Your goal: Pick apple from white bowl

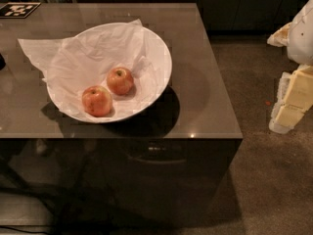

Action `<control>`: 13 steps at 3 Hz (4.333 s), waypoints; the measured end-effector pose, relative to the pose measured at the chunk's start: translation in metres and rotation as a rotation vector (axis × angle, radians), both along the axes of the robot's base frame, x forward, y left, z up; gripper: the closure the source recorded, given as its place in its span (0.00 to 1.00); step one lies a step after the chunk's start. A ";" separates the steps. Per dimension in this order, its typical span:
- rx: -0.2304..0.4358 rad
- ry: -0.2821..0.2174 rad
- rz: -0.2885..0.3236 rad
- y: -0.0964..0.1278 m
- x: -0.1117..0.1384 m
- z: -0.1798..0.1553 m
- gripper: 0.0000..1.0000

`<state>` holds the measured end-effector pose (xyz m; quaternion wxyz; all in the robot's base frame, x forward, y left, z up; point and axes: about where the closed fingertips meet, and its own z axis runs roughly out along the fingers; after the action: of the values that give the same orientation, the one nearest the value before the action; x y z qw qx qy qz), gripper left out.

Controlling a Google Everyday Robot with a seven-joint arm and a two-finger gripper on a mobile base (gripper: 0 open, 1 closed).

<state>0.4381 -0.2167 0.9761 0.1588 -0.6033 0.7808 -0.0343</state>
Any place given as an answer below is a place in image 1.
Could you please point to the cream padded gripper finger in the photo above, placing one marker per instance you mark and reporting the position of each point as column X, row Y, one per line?
column 294, row 99

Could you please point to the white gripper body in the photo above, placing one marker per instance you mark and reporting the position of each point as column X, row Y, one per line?
column 302, row 36

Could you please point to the red apple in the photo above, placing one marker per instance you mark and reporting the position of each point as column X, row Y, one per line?
column 120, row 80
column 97, row 101

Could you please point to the white bowl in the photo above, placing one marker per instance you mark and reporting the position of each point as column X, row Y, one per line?
column 156, row 66

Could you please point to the white crumpled paper sheet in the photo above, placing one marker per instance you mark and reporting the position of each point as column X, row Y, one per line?
column 81, row 59

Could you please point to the black white fiducial marker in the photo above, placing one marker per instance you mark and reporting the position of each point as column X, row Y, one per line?
column 18, row 10

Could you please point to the dark object at table edge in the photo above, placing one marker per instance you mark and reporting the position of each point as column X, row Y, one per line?
column 2, row 62

